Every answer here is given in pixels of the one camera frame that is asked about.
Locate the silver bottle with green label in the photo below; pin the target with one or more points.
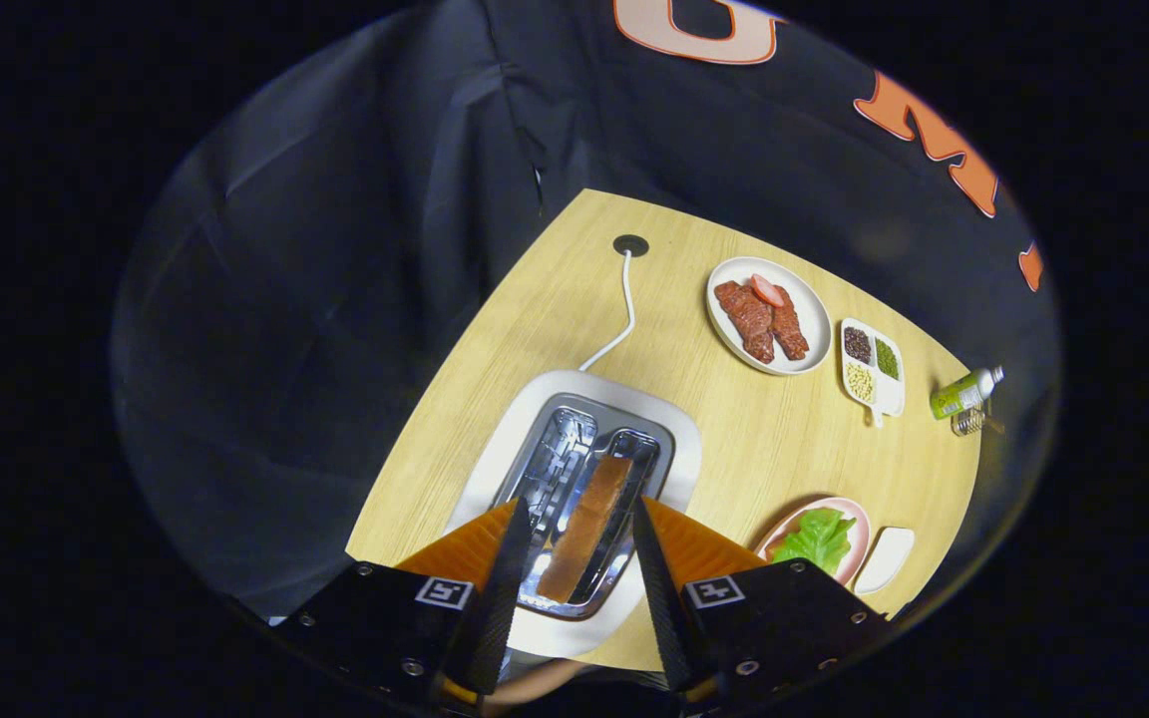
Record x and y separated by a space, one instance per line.
958 396

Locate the white toaster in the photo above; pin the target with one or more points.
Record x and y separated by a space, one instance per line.
584 387

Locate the black backdrop cloth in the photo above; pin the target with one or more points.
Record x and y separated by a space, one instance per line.
335 299

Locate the red sausage slice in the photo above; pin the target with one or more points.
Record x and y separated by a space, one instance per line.
767 290

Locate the pink plate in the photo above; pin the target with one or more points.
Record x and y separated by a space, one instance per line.
859 538

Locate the brown meat piece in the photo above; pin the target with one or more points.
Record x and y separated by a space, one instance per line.
749 319
790 329

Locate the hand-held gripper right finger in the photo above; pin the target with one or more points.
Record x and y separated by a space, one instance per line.
774 628

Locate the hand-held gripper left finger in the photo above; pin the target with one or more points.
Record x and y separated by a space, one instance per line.
405 628

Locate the white divided dish with beans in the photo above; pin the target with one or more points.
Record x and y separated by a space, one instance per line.
889 399

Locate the white square plate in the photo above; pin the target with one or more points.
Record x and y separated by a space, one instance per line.
886 558

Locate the white oval plate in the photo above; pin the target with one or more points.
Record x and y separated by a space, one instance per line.
812 304

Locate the green lettuce leaf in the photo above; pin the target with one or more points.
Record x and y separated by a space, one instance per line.
814 538

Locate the toasted bread slice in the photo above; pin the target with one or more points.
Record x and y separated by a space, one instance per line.
589 519

